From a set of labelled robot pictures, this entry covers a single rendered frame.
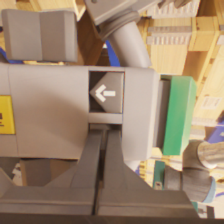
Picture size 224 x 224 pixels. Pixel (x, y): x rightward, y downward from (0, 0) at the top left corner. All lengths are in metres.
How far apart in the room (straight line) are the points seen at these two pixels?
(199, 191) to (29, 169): 0.97
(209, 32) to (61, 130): 0.90
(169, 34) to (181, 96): 0.81
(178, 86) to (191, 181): 0.93
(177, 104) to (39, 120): 0.13
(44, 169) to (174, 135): 0.14
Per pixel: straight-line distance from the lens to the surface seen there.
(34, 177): 0.20
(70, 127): 0.16
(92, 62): 2.15
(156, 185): 1.03
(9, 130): 0.18
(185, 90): 0.17
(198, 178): 1.08
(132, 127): 0.15
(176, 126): 0.17
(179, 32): 0.96
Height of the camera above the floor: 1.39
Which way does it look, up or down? 15 degrees down
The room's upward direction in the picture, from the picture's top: 96 degrees clockwise
